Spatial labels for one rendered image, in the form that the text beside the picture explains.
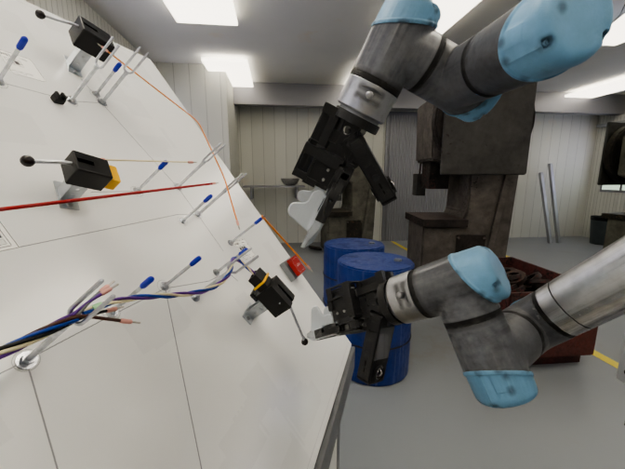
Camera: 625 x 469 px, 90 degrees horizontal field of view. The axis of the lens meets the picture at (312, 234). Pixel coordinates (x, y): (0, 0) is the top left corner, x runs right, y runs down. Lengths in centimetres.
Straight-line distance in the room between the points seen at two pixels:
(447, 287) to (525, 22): 29
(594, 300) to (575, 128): 869
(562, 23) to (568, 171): 875
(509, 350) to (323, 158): 34
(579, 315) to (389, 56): 41
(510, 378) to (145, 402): 43
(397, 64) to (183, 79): 507
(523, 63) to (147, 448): 55
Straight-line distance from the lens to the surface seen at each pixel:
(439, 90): 49
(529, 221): 862
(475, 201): 408
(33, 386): 42
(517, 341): 49
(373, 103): 46
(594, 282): 52
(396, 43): 47
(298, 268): 83
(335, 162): 46
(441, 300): 46
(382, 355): 55
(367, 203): 567
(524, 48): 38
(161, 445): 46
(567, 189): 914
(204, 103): 531
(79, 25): 80
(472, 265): 44
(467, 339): 46
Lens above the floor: 134
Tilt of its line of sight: 10 degrees down
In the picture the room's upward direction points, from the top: straight up
